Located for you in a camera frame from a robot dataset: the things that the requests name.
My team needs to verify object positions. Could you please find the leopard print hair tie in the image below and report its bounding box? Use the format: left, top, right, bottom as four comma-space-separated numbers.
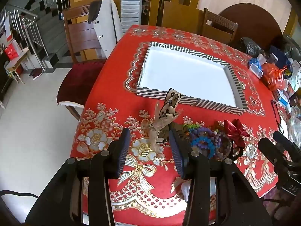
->
146, 88, 184, 152

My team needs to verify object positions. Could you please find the metal stair railing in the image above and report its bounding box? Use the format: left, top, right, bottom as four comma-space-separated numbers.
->
0, 0, 71, 71

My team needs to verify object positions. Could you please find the black scrunchie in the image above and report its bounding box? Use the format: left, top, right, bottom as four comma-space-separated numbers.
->
230, 146, 243, 162

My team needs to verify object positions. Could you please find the orange plastic bag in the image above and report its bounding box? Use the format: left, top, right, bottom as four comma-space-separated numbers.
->
261, 63, 288, 92

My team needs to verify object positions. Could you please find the wooden chair with panel back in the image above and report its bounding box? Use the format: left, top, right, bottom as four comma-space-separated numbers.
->
162, 1, 205, 36

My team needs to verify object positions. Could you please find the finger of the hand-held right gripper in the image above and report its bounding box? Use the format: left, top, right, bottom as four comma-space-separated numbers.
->
272, 131, 301, 157
258, 137, 291, 173

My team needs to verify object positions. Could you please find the red floral tablecloth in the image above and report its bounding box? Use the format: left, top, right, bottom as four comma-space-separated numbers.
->
70, 24, 301, 226

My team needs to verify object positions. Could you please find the pair of slippers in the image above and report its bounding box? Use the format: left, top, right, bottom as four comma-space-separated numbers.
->
29, 68, 44, 80

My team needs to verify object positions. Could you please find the black cord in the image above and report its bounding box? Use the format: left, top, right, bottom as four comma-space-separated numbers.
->
270, 100, 286, 132

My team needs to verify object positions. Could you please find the white jacket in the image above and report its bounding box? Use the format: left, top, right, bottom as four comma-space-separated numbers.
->
88, 0, 123, 59

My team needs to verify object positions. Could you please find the colourful flower bracelet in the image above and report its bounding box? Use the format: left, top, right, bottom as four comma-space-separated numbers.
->
182, 122, 206, 134

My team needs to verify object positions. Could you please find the red paper bag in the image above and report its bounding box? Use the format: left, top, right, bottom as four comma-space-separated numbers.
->
3, 45, 19, 60

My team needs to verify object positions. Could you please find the striped cardboard tray box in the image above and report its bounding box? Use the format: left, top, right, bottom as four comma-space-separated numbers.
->
136, 41, 248, 116

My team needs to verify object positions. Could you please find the small white side table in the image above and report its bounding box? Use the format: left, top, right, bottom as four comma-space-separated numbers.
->
5, 48, 31, 85

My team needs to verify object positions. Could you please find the round wooden tabletop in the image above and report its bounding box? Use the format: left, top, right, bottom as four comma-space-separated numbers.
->
219, 3, 283, 50

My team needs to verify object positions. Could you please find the white fluffy scrunchie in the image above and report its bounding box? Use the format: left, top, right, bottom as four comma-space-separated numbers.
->
181, 181, 194, 203

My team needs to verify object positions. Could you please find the person's right hand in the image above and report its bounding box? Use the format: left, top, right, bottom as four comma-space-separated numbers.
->
274, 201, 301, 223

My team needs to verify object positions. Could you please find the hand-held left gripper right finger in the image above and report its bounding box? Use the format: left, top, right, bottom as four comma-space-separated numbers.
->
168, 128, 279, 226

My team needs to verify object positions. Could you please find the red bow hair tie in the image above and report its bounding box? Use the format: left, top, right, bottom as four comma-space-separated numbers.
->
223, 119, 250, 146

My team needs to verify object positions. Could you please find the large multicoloured bead bracelet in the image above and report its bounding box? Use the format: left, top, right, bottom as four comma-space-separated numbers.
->
212, 132, 233, 159

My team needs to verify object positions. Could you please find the blue bead bracelet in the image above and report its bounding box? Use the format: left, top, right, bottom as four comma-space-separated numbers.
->
190, 137, 217, 157

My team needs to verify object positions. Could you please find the wooden chair with slat back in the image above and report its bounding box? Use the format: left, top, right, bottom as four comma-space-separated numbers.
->
56, 5, 123, 120

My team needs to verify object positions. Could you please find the purple bead bracelet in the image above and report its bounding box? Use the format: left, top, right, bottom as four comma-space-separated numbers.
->
193, 127, 223, 146

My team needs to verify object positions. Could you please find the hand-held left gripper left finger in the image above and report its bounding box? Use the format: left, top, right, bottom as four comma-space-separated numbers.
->
25, 128, 131, 226

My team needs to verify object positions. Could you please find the dark blue bag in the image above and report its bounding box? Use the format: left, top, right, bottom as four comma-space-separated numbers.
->
268, 46, 292, 69

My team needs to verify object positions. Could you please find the dark red seat cushion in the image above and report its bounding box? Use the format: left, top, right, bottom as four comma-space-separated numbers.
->
56, 60, 107, 106

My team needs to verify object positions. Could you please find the black cable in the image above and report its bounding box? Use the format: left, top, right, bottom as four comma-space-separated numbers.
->
0, 189, 38, 199

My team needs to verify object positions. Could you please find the pile of assorted packets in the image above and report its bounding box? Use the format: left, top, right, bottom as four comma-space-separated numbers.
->
275, 61, 301, 142

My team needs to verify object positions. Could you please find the blue white tissue pack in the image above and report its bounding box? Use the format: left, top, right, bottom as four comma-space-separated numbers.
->
249, 54, 267, 78

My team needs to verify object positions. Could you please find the black plastic bag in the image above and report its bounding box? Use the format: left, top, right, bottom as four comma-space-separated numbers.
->
240, 37, 266, 58

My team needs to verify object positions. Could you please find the white louvered door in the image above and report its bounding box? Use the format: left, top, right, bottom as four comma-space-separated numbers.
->
121, 0, 144, 32

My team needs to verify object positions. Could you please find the wooden chair with open back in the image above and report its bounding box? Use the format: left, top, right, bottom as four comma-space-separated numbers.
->
203, 8, 239, 45

